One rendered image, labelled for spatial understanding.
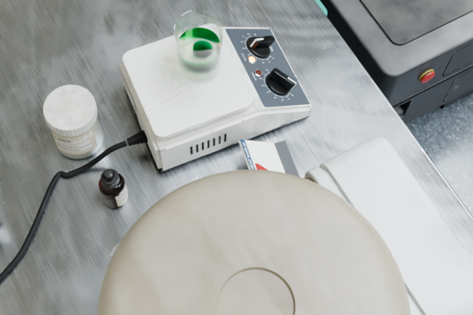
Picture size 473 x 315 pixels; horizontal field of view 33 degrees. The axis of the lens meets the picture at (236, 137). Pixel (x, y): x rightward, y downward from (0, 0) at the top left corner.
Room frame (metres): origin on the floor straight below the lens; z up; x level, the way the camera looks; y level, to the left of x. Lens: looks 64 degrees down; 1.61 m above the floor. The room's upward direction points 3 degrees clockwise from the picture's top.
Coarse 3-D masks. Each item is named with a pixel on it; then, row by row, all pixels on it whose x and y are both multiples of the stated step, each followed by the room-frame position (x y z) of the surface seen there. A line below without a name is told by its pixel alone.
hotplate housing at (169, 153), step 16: (224, 32) 0.53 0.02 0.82; (272, 32) 0.56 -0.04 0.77; (240, 64) 0.49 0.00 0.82; (128, 80) 0.46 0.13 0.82; (128, 96) 0.46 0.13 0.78; (256, 96) 0.44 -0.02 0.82; (240, 112) 0.42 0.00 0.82; (256, 112) 0.42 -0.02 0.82; (272, 112) 0.43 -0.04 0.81; (288, 112) 0.44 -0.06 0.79; (304, 112) 0.45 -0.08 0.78; (144, 128) 0.40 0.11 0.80; (208, 128) 0.40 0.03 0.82; (224, 128) 0.40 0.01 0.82; (240, 128) 0.41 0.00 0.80; (256, 128) 0.42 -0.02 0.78; (272, 128) 0.43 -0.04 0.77; (128, 144) 0.39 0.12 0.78; (160, 144) 0.38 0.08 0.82; (176, 144) 0.38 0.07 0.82; (192, 144) 0.39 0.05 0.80; (208, 144) 0.39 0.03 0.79; (224, 144) 0.40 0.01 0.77; (160, 160) 0.37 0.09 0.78; (176, 160) 0.38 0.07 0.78; (192, 160) 0.39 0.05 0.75
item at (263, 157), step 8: (248, 144) 0.40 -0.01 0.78; (256, 144) 0.40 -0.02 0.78; (264, 144) 0.41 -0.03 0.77; (256, 152) 0.39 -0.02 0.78; (264, 152) 0.40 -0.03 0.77; (272, 152) 0.40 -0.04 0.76; (256, 160) 0.38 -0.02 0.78; (264, 160) 0.38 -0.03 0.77; (272, 160) 0.39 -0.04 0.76; (256, 168) 0.37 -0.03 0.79; (264, 168) 0.37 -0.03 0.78; (272, 168) 0.38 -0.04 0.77; (280, 168) 0.38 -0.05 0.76
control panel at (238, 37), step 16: (240, 32) 0.54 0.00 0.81; (256, 32) 0.55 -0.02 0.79; (240, 48) 0.51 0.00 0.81; (272, 48) 0.53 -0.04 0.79; (256, 64) 0.50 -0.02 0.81; (272, 64) 0.50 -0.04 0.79; (288, 64) 0.51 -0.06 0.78; (256, 80) 0.47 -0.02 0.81; (272, 96) 0.45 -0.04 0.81; (288, 96) 0.46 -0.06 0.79; (304, 96) 0.47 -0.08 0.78
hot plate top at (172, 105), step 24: (144, 48) 0.49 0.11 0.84; (168, 48) 0.49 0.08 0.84; (144, 72) 0.46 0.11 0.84; (168, 72) 0.46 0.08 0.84; (240, 72) 0.46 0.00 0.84; (144, 96) 0.42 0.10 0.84; (168, 96) 0.43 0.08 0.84; (192, 96) 0.43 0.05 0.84; (216, 96) 0.43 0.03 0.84; (240, 96) 0.43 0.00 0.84; (168, 120) 0.40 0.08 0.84; (192, 120) 0.40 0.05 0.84; (216, 120) 0.40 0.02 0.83
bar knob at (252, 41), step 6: (270, 36) 0.53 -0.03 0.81; (246, 42) 0.53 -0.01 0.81; (252, 42) 0.52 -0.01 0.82; (258, 42) 0.52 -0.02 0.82; (264, 42) 0.52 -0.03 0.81; (270, 42) 0.53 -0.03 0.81; (252, 48) 0.51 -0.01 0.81; (258, 48) 0.52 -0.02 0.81; (264, 48) 0.52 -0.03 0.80; (258, 54) 0.51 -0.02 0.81; (264, 54) 0.51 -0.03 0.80
